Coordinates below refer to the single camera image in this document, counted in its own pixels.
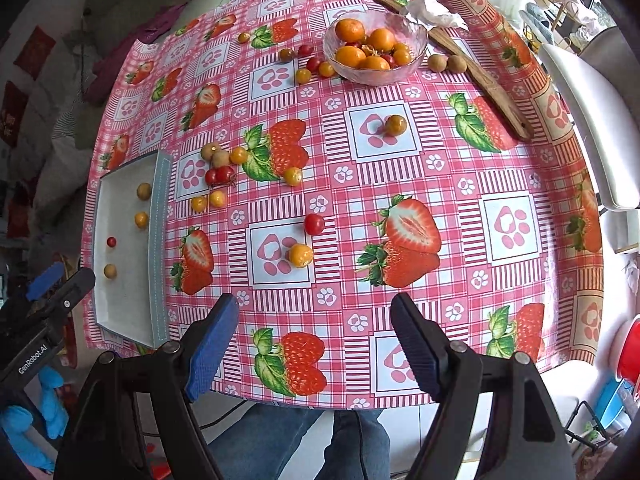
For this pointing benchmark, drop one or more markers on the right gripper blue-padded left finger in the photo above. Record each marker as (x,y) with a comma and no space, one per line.
(182,371)

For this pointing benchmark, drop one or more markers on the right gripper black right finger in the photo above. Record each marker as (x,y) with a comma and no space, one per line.
(450,373)

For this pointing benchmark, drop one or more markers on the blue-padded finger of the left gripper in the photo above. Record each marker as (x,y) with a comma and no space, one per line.
(45,281)

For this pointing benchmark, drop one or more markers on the brown longan fruit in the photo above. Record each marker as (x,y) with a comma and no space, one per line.
(110,271)

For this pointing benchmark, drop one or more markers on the yellow cherry tomato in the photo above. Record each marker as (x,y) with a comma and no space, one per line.
(199,204)
(217,199)
(300,255)
(293,176)
(141,219)

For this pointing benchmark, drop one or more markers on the white shallow tray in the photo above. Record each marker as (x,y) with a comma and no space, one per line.
(132,305)

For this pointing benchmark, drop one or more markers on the blue jeans legs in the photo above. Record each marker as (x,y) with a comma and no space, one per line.
(262,442)

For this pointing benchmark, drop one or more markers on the brown longan in tray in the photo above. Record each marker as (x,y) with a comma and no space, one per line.
(144,191)

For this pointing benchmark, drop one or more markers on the brown kiwi berry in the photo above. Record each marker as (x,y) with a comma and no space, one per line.
(208,150)
(220,158)

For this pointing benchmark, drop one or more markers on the strawberry pattern pink tablecloth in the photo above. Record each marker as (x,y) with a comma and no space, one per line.
(422,188)

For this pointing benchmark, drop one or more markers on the olive green sofa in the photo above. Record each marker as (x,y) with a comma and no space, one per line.
(111,27)

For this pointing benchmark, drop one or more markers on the white chair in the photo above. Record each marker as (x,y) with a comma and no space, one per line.
(601,88)

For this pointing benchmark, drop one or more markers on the glass fruit bowl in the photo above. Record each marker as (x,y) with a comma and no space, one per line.
(374,48)

